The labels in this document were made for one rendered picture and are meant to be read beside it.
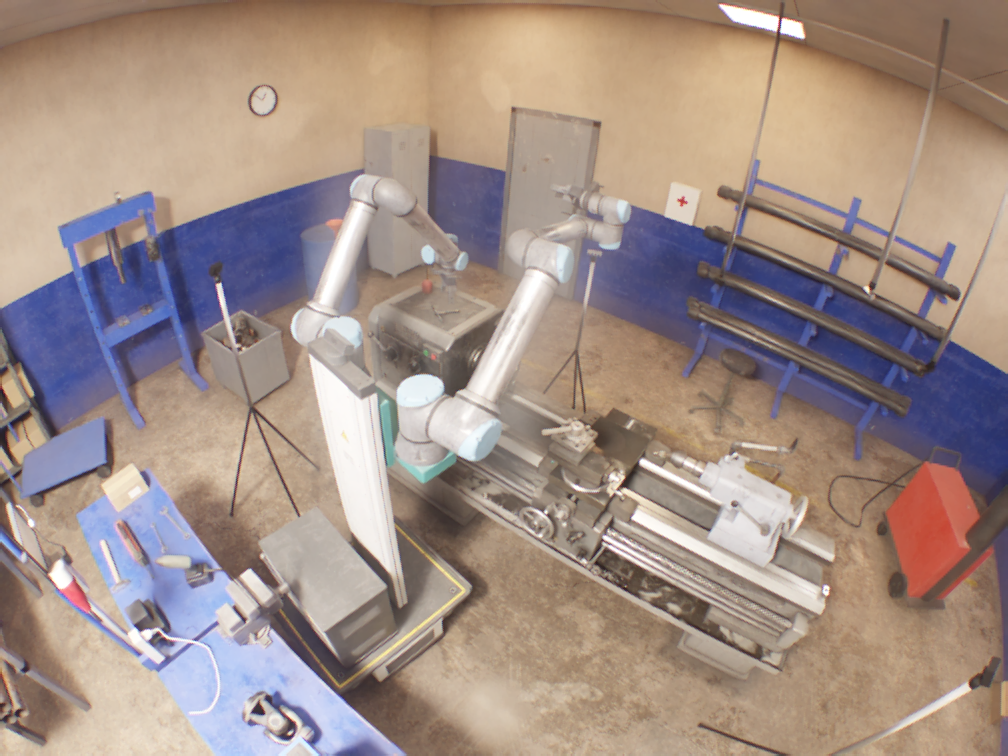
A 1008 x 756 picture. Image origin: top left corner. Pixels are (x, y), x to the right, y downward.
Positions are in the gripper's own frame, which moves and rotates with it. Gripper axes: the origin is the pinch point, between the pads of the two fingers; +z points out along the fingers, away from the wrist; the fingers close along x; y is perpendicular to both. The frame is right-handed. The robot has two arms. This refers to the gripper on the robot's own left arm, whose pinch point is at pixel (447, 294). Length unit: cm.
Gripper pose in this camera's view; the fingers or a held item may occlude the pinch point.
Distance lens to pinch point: 262.9
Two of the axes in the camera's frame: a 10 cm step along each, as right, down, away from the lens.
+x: -3.9, -5.8, 7.1
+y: 9.2, -1.8, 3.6
